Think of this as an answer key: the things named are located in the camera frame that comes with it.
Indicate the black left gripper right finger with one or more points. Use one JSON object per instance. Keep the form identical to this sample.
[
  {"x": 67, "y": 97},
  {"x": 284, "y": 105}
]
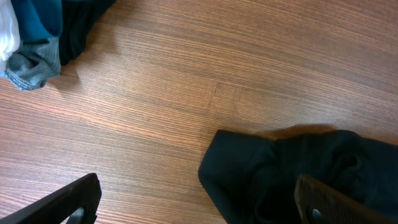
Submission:
[{"x": 318, "y": 203}]

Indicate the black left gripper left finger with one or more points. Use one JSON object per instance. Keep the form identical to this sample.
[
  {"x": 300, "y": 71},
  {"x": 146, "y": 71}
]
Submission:
[{"x": 76, "y": 202}]

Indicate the black polo shirt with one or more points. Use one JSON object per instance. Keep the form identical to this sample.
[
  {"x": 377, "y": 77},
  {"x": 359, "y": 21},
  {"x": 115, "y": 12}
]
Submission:
[{"x": 252, "y": 179}]

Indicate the light grey-blue folded garment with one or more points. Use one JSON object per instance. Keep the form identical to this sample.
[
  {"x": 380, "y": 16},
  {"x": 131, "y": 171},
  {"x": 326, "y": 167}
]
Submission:
[{"x": 33, "y": 64}]

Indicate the white shirt black print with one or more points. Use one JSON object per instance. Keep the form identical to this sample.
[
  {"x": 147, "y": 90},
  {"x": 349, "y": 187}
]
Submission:
[{"x": 10, "y": 38}]

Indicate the black folded garment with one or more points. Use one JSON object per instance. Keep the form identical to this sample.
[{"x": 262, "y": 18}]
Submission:
[{"x": 78, "y": 19}]

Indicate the dark blue folded garment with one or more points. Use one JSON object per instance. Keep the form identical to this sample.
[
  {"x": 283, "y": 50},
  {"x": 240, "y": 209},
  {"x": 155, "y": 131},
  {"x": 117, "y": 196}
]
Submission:
[{"x": 38, "y": 19}]

